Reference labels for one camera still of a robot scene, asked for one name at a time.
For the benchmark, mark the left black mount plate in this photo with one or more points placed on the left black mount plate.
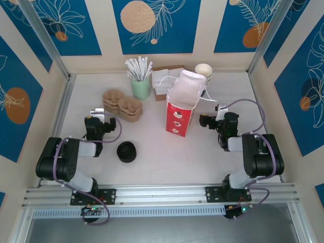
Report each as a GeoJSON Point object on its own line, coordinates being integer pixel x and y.
{"type": "Point", "coordinates": [108, 196]}

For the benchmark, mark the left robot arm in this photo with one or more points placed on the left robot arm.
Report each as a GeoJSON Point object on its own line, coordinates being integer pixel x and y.
{"type": "Point", "coordinates": [58, 162]}

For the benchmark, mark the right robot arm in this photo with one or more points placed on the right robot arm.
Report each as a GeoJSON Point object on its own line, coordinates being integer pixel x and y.
{"type": "Point", "coordinates": [263, 157]}

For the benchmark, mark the right black mount plate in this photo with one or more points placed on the right black mount plate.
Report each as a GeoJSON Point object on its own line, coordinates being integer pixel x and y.
{"type": "Point", "coordinates": [212, 193]}

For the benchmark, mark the aluminium frame post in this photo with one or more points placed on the aluminium frame post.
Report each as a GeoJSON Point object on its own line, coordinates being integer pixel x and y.
{"type": "Point", "coordinates": [265, 38]}
{"type": "Point", "coordinates": [45, 38]}

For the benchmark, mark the red paper takeout bag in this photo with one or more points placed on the red paper takeout bag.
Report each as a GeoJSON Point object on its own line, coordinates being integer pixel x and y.
{"type": "Point", "coordinates": [177, 121]}

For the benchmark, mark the green paper coffee cup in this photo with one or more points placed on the green paper coffee cup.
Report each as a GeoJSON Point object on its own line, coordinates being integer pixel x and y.
{"type": "Point", "coordinates": [203, 69]}

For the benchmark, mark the controller board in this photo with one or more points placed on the controller board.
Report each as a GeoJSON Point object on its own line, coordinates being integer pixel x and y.
{"type": "Point", "coordinates": [92, 210]}
{"type": "Point", "coordinates": [236, 211]}

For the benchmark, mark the white napkins on tray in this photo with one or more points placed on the white napkins on tray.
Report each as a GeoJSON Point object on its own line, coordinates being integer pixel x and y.
{"type": "Point", "coordinates": [159, 97]}

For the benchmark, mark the black mount plate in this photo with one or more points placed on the black mount plate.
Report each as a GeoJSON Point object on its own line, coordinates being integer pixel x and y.
{"type": "Point", "coordinates": [212, 193]}
{"type": "Point", "coordinates": [108, 196]}

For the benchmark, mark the left controller board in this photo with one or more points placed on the left controller board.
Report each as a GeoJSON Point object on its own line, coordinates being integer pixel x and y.
{"type": "Point", "coordinates": [92, 210]}

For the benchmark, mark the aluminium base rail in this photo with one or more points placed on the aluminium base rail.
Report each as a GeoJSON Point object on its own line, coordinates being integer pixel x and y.
{"type": "Point", "coordinates": [162, 195]}

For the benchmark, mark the mint green straw holder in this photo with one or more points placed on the mint green straw holder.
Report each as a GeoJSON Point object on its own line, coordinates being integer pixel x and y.
{"type": "Point", "coordinates": [140, 88]}

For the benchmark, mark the right controller board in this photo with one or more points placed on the right controller board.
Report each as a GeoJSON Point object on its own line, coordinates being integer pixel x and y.
{"type": "Point", "coordinates": [236, 211]}

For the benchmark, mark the white paper napkin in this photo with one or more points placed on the white paper napkin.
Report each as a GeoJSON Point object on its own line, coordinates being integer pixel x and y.
{"type": "Point", "coordinates": [174, 73]}
{"type": "Point", "coordinates": [158, 81]}

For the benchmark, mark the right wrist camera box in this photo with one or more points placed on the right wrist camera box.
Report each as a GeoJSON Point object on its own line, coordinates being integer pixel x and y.
{"type": "Point", "coordinates": [221, 111]}

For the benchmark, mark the white wrapped straw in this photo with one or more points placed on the white wrapped straw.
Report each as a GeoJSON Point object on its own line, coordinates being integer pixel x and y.
{"type": "Point", "coordinates": [131, 76]}
{"type": "Point", "coordinates": [136, 67]}
{"type": "Point", "coordinates": [144, 66]}
{"type": "Point", "coordinates": [131, 69]}
{"type": "Point", "coordinates": [148, 69]}
{"type": "Point", "coordinates": [140, 65]}

